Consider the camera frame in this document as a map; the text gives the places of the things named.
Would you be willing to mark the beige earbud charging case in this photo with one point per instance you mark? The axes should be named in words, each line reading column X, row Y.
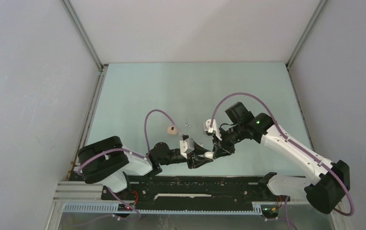
column 171, row 130

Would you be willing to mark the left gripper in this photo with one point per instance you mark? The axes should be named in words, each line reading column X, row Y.
column 196, row 161

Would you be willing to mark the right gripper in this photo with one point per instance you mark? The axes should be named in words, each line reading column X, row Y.
column 222, row 148

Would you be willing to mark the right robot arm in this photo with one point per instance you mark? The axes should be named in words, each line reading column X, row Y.
column 324, row 184

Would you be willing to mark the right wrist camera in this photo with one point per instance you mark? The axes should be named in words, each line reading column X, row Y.
column 211, row 128

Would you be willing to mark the white earbud charging case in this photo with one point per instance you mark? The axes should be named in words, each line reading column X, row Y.
column 209, row 154

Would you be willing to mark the aluminium frame rail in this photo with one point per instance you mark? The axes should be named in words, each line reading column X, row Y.
column 68, row 191

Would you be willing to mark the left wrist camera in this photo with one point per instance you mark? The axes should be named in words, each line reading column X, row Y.
column 186, row 147

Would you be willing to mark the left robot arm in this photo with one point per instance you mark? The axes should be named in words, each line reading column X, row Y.
column 109, row 163

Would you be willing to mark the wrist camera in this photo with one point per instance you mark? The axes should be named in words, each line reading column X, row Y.
column 186, row 147
column 211, row 128

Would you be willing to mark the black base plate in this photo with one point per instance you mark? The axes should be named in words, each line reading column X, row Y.
column 198, row 193

